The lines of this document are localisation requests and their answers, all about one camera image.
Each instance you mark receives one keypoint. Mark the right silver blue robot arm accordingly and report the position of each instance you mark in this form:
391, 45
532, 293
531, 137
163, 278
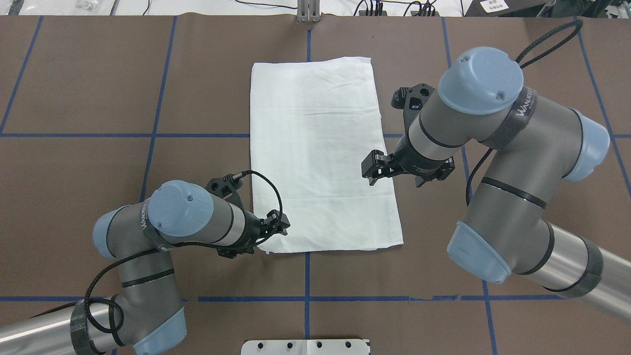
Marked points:
537, 144

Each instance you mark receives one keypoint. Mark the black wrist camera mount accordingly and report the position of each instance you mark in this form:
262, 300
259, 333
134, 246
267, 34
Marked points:
226, 187
411, 100

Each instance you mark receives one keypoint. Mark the aluminium frame post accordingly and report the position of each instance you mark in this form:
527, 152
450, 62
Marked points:
308, 11

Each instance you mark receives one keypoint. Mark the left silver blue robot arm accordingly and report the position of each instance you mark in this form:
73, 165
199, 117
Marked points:
135, 301

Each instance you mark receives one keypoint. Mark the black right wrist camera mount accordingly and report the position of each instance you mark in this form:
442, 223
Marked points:
411, 100

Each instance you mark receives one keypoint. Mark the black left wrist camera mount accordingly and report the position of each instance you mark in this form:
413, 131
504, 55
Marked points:
226, 187

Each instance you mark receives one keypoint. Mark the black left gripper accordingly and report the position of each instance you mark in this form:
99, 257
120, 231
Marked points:
253, 230

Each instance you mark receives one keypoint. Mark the black box with white label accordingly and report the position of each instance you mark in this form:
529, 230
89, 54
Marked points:
504, 8

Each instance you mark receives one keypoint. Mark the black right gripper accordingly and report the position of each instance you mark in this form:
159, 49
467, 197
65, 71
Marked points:
413, 160

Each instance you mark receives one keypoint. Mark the white long-sleeve printed shirt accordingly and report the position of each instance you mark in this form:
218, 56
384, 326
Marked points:
311, 126

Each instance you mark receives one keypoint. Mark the white camera stand base plate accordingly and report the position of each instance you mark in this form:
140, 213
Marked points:
307, 347

